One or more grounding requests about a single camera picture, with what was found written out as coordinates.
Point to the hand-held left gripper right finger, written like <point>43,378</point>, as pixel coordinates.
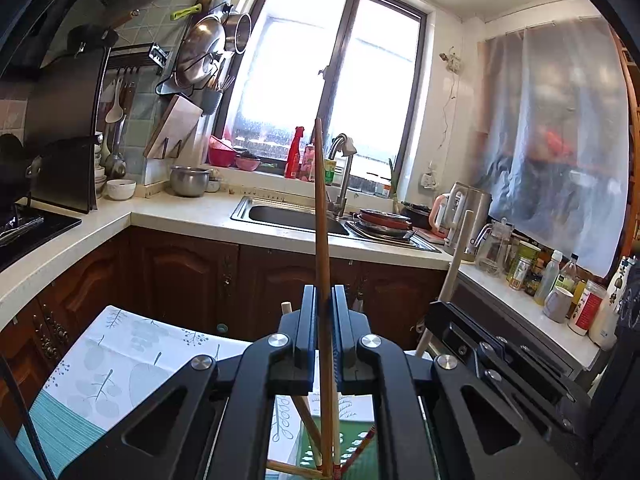
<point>345,330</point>

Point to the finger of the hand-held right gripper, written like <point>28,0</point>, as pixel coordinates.
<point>470,335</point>

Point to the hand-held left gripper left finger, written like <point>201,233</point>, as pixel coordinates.
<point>307,320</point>

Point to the white chopstick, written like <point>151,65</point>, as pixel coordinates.
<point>455,265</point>

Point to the green plastic utensil holder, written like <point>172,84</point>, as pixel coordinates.
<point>350,435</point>

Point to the brown wooden chopstick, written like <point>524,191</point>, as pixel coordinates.
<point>310,430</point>
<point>320,210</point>

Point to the glass pitcher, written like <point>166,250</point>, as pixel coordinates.
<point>495,252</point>

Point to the white mug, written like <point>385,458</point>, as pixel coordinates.
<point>557,305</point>

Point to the clear plastic bottle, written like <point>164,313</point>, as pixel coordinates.
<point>547,280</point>

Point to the green food container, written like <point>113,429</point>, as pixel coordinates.
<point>527,255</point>

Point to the white jug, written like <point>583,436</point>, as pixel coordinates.
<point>606,310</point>

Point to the steel sink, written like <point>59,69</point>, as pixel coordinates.
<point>285,215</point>

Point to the red label jar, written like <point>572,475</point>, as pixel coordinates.
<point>587,307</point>

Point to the steel electric kettle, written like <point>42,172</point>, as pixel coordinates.
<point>470,220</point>

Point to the red frying pan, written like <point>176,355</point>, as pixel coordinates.
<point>382,220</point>

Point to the oil bottle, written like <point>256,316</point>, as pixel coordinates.
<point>569,272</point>

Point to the black pot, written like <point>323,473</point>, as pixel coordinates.
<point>417,216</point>

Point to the dark wooden base cabinets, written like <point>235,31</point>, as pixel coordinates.
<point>175,270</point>

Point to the green dish soap bottle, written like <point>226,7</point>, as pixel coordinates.
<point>330,172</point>

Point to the steel faucet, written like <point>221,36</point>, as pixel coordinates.
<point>345,170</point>

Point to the pink bottle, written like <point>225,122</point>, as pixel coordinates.
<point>307,165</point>

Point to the red spray bottle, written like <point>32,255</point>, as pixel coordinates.
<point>295,155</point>

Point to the small pink bowl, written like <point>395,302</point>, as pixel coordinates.
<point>247,163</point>

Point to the white kitchen countertop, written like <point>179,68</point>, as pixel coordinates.
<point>165,210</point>

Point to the steel bowl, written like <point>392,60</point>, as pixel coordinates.
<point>190,182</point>

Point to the leaf print tablecloth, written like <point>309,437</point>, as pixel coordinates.
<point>125,360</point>

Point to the pink basin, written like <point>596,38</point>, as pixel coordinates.
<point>220,152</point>

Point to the clear plastic sheet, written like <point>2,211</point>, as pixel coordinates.
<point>550,135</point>

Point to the white bowl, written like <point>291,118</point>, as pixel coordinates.
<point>121,189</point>

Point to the wooden cutting board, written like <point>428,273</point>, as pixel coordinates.
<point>175,125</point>

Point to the grey hanging utensil cup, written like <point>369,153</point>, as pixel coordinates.
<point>212,102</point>

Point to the kitchen window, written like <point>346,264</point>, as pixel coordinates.
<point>350,85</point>

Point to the steel ladle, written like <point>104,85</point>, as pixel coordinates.
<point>115,165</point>

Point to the stack of white bowls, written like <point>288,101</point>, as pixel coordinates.
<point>100,170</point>

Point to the white spatula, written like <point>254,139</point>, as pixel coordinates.
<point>115,110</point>

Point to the black gas stove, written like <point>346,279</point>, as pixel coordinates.
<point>30,232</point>

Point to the hanging steel pot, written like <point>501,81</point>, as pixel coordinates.
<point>239,32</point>

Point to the metal hook rack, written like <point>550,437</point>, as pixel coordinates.
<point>159,54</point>

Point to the black stove splash guard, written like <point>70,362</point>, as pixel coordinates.
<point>65,125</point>

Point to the black wok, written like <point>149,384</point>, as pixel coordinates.
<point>12,165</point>

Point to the black range hood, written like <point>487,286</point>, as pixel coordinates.
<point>30,10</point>

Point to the white wall socket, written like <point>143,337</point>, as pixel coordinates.
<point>429,181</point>

